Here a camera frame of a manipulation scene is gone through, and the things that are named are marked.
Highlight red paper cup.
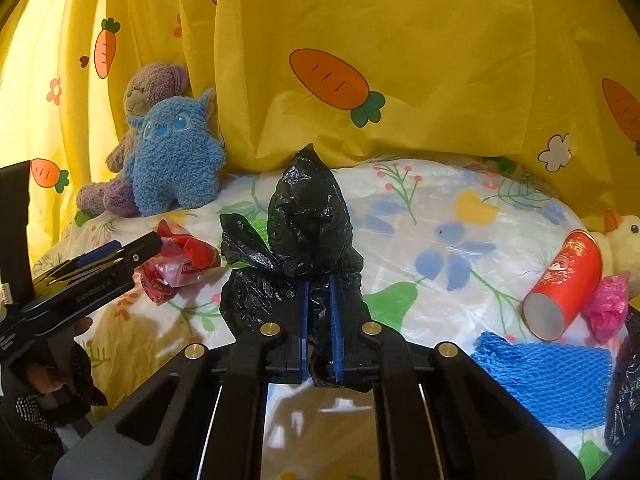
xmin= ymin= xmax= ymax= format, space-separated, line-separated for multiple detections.
xmin=522 ymin=230 xmax=603 ymax=342

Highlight black plastic bag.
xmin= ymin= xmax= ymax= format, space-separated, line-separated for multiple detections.
xmin=219 ymin=143 xmax=373 ymax=393

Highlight yellow plush duck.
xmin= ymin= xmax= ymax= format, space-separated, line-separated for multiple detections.
xmin=587 ymin=209 xmax=640 ymax=286

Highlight black trash bag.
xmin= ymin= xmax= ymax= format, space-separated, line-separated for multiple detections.
xmin=604 ymin=305 xmax=640 ymax=453

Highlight floral sheet with plastic cover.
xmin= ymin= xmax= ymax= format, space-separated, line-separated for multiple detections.
xmin=30 ymin=157 xmax=640 ymax=480

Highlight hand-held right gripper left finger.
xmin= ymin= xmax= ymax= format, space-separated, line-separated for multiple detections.
xmin=52 ymin=280 xmax=313 ymax=480

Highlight blue foam net sleeve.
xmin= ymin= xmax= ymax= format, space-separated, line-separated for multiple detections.
xmin=472 ymin=331 xmax=613 ymax=428

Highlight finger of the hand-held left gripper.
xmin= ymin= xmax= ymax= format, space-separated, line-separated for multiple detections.
xmin=22 ymin=232 xmax=165 ymax=317
xmin=32 ymin=241 xmax=123 ymax=283

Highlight blue plush monster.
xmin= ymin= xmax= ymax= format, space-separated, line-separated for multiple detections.
xmin=122 ymin=88 xmax=228 ymax=217

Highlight pink plastic ball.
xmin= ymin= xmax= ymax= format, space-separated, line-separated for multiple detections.
xmin=582 ymin=272 xmax=632 ymax=345

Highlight person's left forearm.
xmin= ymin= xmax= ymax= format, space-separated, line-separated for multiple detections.
xmin=0 ymin=345 xmax=108 ymax=466

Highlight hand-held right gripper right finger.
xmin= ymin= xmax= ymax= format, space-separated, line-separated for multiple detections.
xmin=330 ymin=274 xmax=586 ymax=480

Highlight purple teddy bear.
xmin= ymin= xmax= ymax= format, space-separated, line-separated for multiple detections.
xmin=76 ymin=62 xmax=190 ymax=218

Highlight yellow carrot print curtain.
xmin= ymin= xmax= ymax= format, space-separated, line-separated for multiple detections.
xmin=0 ymin=0 xmax=640 ymax=271

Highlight pink plastic bag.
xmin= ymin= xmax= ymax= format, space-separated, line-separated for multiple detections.
xmin=139 ymin=255 xmax=211 ymax=306

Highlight person's left hand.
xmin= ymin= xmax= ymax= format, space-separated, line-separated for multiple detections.
xmin=22 ymin=316 xmax=95 ymax=396

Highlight red tissue packet wrapper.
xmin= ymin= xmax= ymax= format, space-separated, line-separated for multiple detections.
xmin=155 ymin=220 xmax=223 ymax=273

